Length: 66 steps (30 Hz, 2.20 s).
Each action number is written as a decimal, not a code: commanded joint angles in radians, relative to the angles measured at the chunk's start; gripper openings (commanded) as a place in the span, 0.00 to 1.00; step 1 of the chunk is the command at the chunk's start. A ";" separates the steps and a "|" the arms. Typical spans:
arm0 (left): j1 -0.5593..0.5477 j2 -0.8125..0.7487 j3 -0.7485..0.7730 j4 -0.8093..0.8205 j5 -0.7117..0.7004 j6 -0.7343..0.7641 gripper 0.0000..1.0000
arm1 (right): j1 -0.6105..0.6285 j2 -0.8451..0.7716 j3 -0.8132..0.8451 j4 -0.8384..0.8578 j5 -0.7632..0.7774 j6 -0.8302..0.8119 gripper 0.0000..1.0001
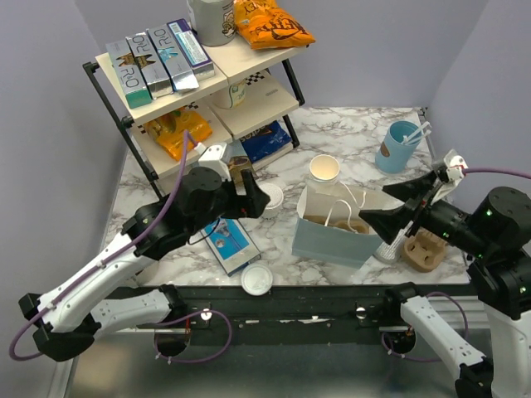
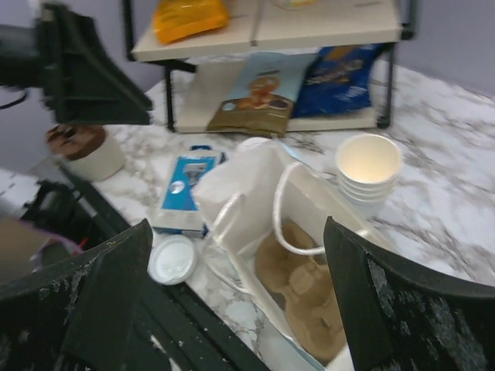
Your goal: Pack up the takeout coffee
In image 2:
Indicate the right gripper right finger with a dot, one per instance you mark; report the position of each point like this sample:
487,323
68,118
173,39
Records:
400,315

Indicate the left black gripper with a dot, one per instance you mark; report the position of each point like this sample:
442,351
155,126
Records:
63,55

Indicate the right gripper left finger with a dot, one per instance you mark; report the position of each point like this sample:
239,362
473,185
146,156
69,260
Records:
76,314

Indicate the single brown cup carrier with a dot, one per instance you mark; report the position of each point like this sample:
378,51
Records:
304,287

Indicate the stack of white lids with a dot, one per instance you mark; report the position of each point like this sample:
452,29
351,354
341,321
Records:
173,261

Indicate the stack of paper cups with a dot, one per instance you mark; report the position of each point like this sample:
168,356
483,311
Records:
368,167

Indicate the light blue paper bag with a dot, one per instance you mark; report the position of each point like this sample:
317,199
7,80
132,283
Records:
266,190

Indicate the yellow snack bag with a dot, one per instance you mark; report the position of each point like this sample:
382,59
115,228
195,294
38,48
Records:
173,21

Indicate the black and cream shelf rack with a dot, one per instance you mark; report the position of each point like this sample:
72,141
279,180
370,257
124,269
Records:
193,93

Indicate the blue razor package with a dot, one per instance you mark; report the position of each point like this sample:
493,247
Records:
176,211

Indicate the brown and blue snack bag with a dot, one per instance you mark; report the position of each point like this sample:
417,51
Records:
262,98

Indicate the blue chip bag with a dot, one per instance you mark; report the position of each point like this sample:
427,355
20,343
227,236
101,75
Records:
338,81

